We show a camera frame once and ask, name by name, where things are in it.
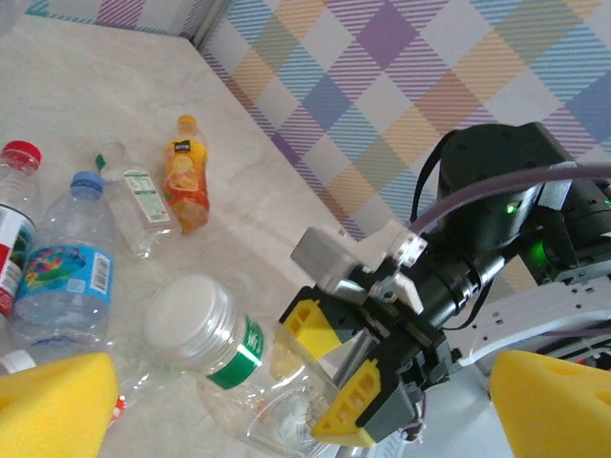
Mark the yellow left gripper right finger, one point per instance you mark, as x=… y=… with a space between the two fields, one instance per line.
x=554 y=415

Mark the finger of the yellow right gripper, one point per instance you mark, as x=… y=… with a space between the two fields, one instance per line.
x=372 y=405
x=310 y=329

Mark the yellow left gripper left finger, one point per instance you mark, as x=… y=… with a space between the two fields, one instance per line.
x=48 y=415

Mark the white cap bottle green label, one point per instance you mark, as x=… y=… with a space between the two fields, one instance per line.
x=186 y=319

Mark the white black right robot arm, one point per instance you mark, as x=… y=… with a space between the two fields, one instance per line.
x=549 y=315

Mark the small white paper tag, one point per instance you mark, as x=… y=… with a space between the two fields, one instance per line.
x=16 y=361

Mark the blue cap bottle blue label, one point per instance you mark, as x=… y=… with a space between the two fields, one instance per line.
x=62 y=276

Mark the orange juice bottle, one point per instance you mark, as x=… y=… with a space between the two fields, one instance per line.
x=183 y=181

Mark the small clear bottle white label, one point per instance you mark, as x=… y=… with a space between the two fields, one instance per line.
x=138 y=200

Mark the red cap bottle red label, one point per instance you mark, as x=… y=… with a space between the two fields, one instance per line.
x=19 y=157

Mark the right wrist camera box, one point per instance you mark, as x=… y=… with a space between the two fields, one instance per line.
x=324 y=257

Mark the aluminium frame post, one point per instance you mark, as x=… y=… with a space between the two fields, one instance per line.
x=205 y=19

